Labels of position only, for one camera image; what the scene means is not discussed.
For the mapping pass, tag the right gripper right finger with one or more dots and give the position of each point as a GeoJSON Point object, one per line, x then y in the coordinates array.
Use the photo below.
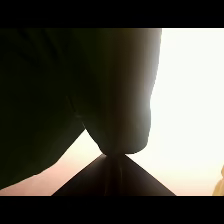
{"type": "Point", "coordinates": [138, 181]}

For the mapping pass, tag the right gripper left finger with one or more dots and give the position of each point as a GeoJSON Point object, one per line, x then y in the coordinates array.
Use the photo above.
{"type": "Point", "coordinates": [93, 181]}

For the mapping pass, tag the green T-shirt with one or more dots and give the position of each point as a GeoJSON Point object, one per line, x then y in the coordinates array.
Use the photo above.
{"type": "Point", "coordinates": [66, 93]}

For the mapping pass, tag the yellow garment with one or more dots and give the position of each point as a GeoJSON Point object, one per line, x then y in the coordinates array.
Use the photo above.
{"type": "Point", "coordinates": [219, 185]}

